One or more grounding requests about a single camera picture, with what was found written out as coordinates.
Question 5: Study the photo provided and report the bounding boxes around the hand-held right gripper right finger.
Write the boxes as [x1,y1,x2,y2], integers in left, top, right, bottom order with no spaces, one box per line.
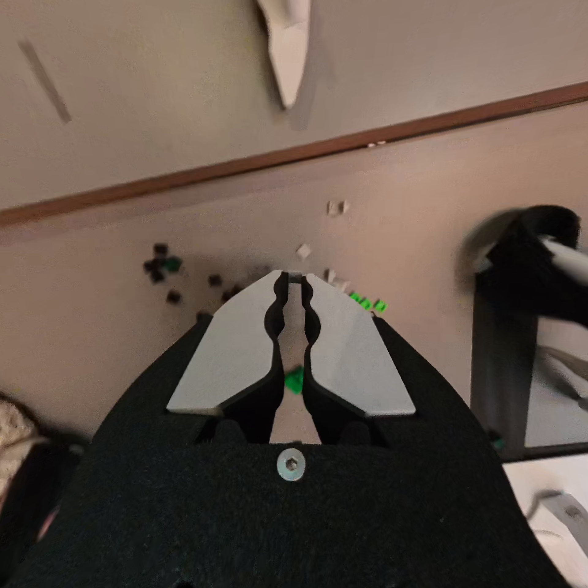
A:
[300,273,417,420]

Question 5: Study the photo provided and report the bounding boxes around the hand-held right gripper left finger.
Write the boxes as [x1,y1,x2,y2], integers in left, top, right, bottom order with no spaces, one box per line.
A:
[165,270,289,418]

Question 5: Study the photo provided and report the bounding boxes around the pile of bright green lego pieces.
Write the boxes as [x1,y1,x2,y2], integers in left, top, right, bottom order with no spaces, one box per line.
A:
[350,292,389,315]

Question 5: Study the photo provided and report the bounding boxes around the scattered black lego pieces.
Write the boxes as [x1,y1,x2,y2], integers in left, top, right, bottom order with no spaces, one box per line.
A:
[142,243,244,324]

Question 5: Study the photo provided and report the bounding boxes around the black fuzzy object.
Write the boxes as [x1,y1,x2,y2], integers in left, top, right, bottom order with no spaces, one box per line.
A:
[466,204,588,329]

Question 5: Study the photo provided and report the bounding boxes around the person's cream knit sweater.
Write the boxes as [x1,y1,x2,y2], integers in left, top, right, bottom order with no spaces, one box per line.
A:
[0,395,47,497]

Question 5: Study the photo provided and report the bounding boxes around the white pointed part black base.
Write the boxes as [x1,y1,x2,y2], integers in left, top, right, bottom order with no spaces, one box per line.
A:
[255,0,313,111]

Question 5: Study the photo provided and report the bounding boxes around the small dark stick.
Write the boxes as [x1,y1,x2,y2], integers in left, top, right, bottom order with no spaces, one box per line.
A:
[17,40,73,124]

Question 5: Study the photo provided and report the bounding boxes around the dark metal frame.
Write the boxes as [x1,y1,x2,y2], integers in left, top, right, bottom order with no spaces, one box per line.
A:
[471,285,588,462]

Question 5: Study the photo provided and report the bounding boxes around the grey metal bracket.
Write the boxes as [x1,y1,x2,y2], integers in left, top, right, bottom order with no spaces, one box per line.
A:
[528,489,588,552]

